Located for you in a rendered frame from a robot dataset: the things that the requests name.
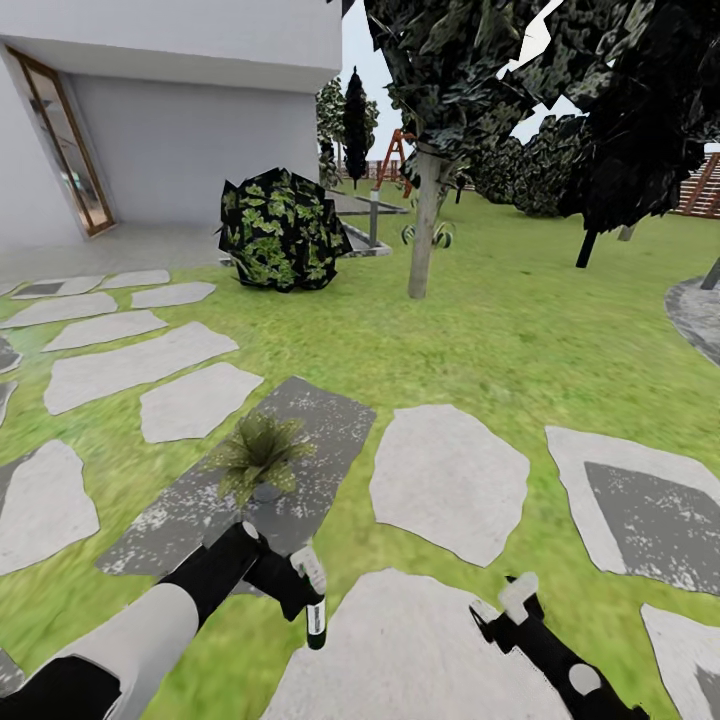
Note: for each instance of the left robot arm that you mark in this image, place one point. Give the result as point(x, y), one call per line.
point(113, 672)

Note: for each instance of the door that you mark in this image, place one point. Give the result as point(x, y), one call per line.
point(46, 98)

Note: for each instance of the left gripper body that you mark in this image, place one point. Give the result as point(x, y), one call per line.
point(289, 588)

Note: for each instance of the insectifuge atomizer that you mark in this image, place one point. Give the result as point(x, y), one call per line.
point(316, 624)

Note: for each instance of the pot plant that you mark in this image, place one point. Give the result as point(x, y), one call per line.
point(255, 453)

